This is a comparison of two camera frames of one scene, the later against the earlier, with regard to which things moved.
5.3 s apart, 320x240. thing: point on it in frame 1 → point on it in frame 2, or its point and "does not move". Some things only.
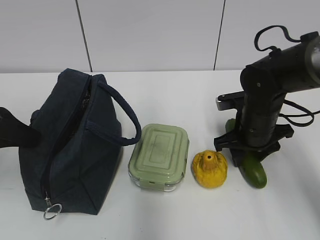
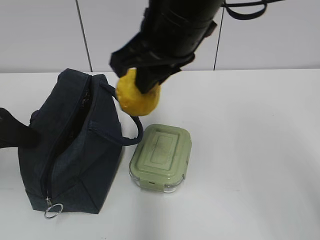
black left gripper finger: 14,132 does not move
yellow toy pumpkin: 209,168 → 133,101
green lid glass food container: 159,159 does not move
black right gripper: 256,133 → 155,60
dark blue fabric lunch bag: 71,168 does not move
